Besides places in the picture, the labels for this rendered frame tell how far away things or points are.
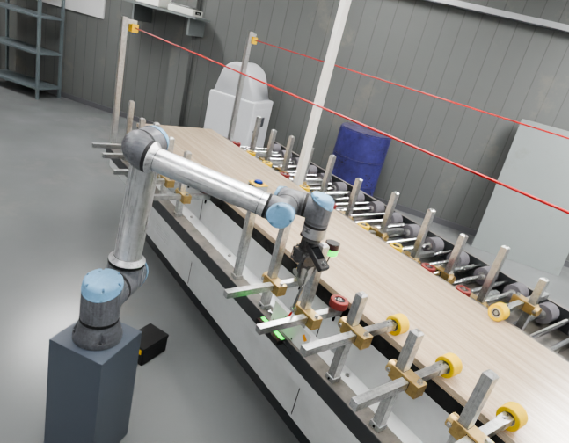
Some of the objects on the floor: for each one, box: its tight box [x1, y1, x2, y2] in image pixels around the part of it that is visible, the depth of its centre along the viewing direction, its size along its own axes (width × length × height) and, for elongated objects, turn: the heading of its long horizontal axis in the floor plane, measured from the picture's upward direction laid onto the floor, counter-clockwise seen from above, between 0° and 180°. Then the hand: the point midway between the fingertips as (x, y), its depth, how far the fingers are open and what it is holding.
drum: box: [332, 122, 391, 197], centre depth 594 cm, size 67×70×101 cm
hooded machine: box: [204, 62, 274, 147], centre depth 631 cm, size 71×63×138 cm
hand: (302, 284), depth 180 cm, fingers closed
